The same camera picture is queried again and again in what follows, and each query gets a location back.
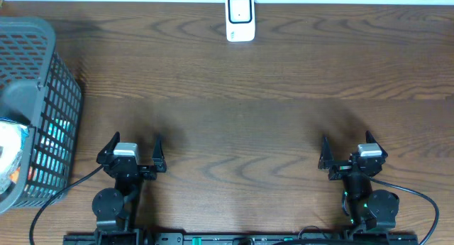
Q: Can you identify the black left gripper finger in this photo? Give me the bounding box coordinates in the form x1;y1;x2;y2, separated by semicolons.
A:
96;131;120;164
152;135;165;165

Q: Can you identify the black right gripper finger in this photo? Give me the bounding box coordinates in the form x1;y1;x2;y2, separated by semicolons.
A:
365;131;388;158
319;136;334;164

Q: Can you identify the yellow white snack bag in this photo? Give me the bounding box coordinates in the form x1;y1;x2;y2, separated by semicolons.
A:
1;119;28;194

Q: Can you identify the teal wet wipes pack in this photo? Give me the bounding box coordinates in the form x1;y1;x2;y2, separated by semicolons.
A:
39;119;73;146

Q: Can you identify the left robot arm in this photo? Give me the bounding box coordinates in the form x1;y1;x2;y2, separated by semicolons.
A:
92;132;167;244

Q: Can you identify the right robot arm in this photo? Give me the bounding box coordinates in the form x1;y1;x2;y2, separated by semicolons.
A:
318;131;399;239

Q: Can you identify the white barcode scanner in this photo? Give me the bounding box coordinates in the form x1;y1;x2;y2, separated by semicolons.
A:
225;0;255;43

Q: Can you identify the grey plastic mesh basket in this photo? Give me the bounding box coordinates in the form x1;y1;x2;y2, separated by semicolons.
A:
1;17;83;212

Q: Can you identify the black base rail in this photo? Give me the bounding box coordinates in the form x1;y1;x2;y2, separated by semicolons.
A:
63;232;419;245

